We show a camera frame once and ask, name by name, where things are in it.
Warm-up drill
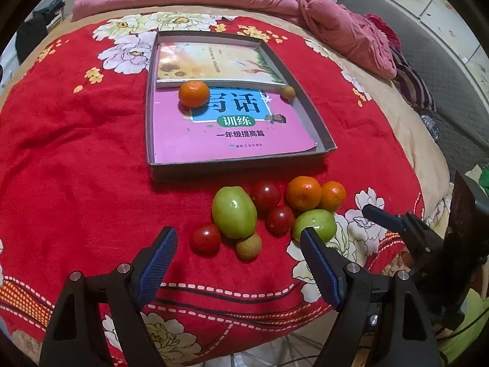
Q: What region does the small green jujube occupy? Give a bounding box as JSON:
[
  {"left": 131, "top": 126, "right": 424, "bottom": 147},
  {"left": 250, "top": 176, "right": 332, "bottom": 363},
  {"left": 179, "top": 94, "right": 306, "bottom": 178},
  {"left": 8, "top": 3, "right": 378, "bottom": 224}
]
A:
[{"left": 292, "top": 209, "right": 337, "bottom": 243}]

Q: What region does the grey cardboard box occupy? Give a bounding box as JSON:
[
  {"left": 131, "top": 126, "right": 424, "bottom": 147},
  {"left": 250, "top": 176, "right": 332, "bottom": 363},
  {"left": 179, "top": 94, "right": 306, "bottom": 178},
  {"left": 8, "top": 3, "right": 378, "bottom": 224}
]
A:
[{"left": 145, "top": 31, "right": 337, "bottom": 182}]

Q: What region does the striped cloth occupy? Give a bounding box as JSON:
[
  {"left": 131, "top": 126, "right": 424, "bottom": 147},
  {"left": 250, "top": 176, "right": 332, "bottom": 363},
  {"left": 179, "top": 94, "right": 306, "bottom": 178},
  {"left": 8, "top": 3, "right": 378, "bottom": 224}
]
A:
[{"left": 390, "top": 46, "right": 437, "bottom": 112}]

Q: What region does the silver crumpled wrapper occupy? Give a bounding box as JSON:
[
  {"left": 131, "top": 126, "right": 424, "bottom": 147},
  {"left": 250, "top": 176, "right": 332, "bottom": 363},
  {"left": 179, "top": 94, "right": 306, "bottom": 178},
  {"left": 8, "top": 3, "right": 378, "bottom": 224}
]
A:
[{"left": 420, "top": 113, "right": 438, "bottom": 135}]

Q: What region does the grey padded headboard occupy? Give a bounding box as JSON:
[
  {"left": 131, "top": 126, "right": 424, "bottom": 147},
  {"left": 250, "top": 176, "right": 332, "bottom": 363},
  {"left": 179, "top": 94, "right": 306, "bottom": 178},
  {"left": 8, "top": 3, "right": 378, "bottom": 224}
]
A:
[{"left": 336, "top": 0, "right": 489, "bottom": 178}]

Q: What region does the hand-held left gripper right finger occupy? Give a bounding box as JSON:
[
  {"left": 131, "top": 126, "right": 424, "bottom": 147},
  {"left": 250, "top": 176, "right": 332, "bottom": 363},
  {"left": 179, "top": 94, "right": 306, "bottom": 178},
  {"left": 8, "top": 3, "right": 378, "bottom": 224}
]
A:
[{"left": 299, "top": 227, "right": 444, "bottom": 367}]

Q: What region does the pink duvet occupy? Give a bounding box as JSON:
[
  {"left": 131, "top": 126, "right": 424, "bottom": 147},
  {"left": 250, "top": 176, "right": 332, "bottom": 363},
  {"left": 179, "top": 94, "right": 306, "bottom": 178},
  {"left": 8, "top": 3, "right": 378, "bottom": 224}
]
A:
[{"left": 72, "top": 0, "right": 398, "bottom": 81}]

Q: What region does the pink cover book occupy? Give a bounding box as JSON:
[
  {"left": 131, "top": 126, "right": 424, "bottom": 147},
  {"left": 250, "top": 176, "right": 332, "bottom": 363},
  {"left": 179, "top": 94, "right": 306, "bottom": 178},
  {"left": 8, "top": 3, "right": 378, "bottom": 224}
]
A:
[{"left": 153, "top": 82, "right": 318, "bottom": 163}]

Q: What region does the green cloth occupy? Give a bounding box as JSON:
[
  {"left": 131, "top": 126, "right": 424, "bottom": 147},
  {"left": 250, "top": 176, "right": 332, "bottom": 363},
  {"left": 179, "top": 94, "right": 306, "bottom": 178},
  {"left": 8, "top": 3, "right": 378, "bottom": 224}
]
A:
[{"left": 437, "top": 288, "right": 489, "bottom": 365}]

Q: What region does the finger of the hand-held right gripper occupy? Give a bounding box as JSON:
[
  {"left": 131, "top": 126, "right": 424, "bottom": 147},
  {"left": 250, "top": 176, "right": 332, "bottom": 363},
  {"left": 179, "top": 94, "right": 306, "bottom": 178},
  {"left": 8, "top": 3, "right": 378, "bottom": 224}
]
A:
[{"left": 361, "top": 204, "right": 411, "bottom": 238}]

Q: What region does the red cherry tomato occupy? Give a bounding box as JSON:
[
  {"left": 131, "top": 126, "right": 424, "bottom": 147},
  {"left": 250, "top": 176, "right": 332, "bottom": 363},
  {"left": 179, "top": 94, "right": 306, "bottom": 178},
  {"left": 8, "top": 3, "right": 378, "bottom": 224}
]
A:
[
  {"left": 190, "top": 222, "right": 222, "bottom": 255},
  {"left": 251, "top": 181, "right": 282, "bottom": 212},
  {"left": 266, "top": 205, "right": 296, "bottom": 236}
]

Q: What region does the sunflower cover book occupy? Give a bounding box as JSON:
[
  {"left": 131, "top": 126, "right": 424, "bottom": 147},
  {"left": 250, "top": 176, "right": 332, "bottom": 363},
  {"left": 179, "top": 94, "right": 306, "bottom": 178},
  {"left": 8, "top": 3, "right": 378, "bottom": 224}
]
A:
[{"left": 155, "top": 42, "right": 287, "bottom": 88}]

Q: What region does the painted wardrobe door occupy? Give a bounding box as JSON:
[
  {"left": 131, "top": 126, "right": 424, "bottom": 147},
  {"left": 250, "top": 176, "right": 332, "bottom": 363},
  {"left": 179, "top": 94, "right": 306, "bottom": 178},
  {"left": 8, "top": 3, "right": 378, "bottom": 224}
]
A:
[{"left": 378, "top": 0, "right": 489, "bottom": 85}]

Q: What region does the beige bed sheet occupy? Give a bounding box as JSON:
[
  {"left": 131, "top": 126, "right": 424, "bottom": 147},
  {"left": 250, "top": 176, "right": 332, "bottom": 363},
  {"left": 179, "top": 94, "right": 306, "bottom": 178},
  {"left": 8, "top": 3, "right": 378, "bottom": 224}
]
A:
[{"left": 36, "top": 6, "right": 453, "bottom": 226}]

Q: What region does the red floral blanket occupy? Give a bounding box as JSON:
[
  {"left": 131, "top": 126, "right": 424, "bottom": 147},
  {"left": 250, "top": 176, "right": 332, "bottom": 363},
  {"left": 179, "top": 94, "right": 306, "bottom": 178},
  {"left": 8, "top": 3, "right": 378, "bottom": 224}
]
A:
[{"left": 0, "top": 14, "right": 425, "bottom": 367}]

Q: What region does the red crumpled cloth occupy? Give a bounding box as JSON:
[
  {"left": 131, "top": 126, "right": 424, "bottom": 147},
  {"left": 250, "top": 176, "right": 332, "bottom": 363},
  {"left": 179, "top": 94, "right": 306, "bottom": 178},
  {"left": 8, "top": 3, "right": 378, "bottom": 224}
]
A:
[{"left": 365, "top": 13, "right": 402, "bottom": 52}]

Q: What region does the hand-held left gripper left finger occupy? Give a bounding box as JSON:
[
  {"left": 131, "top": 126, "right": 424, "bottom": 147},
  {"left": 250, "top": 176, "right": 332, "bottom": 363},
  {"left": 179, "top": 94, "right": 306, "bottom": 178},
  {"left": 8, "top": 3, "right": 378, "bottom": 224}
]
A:
[{"left": 38, "top": 226, "right": 179, "bottom": 367}]

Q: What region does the large green jujube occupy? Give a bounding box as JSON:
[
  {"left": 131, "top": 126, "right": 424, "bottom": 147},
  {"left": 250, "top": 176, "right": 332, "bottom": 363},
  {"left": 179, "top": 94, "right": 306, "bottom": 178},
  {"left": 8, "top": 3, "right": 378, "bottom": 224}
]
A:
[{"left": 211, "top": 186, "right": 258, "bottom": 240}]

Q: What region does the mandarin orange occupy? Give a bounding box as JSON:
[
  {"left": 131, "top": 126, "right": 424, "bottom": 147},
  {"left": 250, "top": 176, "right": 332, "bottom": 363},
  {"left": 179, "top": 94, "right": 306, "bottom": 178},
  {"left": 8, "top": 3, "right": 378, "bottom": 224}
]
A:
[
  {"left": 319, "top": 181, "right": 347, "bottom": 213},
  {"left": 178, "top": 80, "right": 211, "bottom": 108},
  {"left": 286, "top": 176, "right": 322, "bottom": 212}
]

